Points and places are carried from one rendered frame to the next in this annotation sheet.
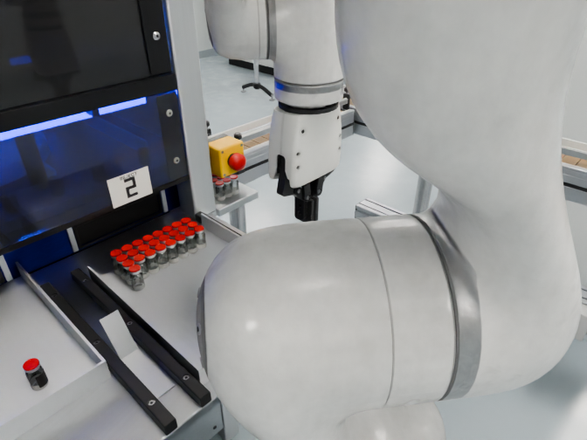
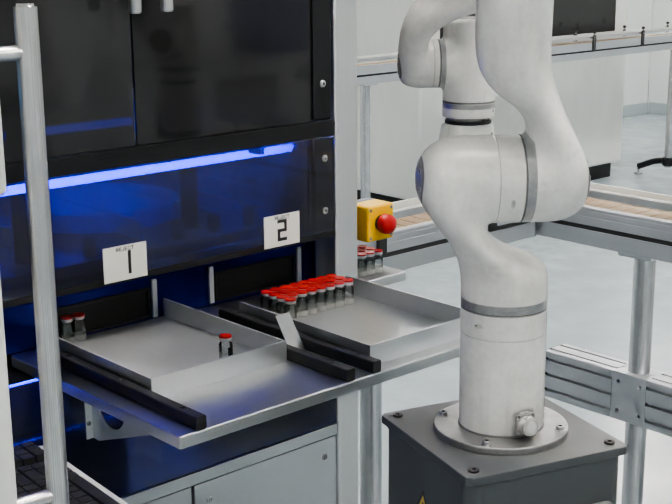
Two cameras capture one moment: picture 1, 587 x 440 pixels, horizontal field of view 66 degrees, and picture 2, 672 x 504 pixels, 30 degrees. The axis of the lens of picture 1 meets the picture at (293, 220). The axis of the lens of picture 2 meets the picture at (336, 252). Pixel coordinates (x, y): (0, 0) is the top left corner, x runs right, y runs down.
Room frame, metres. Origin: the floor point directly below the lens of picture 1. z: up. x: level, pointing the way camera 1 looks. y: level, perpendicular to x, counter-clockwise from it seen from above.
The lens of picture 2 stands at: (-1.47, 0.03, 1.55)
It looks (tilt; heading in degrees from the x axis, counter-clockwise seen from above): 14 degrees down; 5
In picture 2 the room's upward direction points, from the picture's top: straight up
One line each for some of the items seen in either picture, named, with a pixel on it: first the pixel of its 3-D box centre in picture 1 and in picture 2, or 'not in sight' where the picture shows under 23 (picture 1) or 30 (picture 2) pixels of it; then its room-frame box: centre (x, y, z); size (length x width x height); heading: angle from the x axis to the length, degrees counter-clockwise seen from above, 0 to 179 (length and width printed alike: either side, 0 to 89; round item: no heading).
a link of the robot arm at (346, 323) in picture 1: (337, 372); (482, 221); (0.21, -0.03, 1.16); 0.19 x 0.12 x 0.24; 98
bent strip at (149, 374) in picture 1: (136, 352); (310, 340); (0.46, 0.23, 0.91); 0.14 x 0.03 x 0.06; 47
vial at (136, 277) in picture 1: (136, 278); (290, 311); (0.63, 0.28, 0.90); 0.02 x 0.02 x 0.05
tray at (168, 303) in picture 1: (202, 282); (357, 316); (0.63, 0.17, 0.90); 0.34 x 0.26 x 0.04; 46
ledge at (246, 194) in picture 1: (221, 194); (360, 274); (1.01, 0.18, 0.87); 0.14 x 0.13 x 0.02; 47
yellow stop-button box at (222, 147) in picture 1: (223, 155); (369, 219); (0.97, 0.16, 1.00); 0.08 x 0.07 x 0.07; 47
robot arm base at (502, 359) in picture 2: not in sight; (502, 367); (0.22, -0.06, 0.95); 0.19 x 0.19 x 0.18
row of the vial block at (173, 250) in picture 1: (167, 253); (315, 299); (0.71, 0.25, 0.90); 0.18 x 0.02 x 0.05; 136
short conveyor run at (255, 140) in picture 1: (269, 136); (417, 222); (1.27, 0.07, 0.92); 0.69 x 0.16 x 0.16; 137
